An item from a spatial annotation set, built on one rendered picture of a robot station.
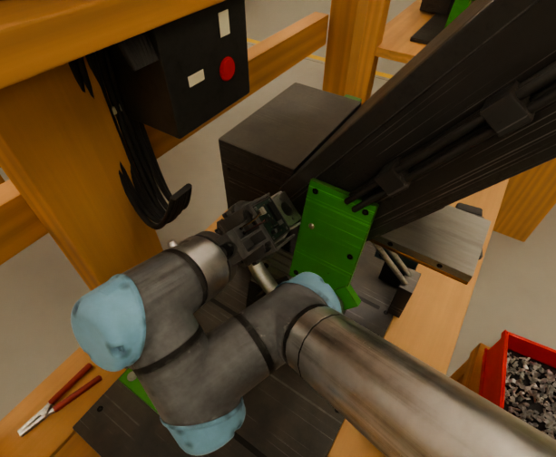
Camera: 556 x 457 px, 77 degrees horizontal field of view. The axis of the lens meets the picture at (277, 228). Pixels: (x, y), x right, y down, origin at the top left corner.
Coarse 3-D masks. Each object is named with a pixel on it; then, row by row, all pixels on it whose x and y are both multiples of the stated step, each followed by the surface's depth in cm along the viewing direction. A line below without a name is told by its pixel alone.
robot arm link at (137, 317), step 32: (160, 256) 36; (96, 288) 32; (128, 288) 31; (160, 288) 33; (192, 288) 35; (96, 320) 29; (128, 320) 29; (160, 320) 32; (192, 320) 35; (96, 352) 31; (128, 352) 29; (160, 352) 32
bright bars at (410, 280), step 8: (376, 248) 72; (384, 256) 72; (392, 256) 74; (392, 264) 73; (400, 264) 74; (400, 272) 73; (408, 272) 75; (416, 272) 76; (400, 280) 74; (408, 280) 75; (416, 280) 75; (400, 288) 74; (408, 288) 73; (400, 296) 75; (408, 296) 74; (392, 304) 79; (400, 304) 77; (392, 312) 80; (400, 312) 79
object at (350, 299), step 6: (336, 288) 63; (342, 288) 62; (348, 288) 62; (336, 294) 63; (342, 294) 62; (348, 294) 61; (354, 294) 62; (342, 300) 63; (348, 300) 62; (354, 300) 61; (360, 300) 63; (348, 306) 63; (354, 306) 62
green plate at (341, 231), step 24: (312, 192) 57; (336, 192) 54; (312, 216) 59; (336, 216) 56; (360, 216) 54; (312, 240) 61; (336, 240) 58; (360, 240) 56; (312, 264) 63; (336, 264) 60
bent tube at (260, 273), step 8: (280, 200) 58; (288, 200) 59; (280, 208) 57; (288, 208) 60; (288, 216) 58; (296, 216) 59; (288, 224) 57; (256, 272) 67; (264, 272) 67; (264, 280) 67; (272, 280) 68; (264, 288) 67; (272, 288) 67
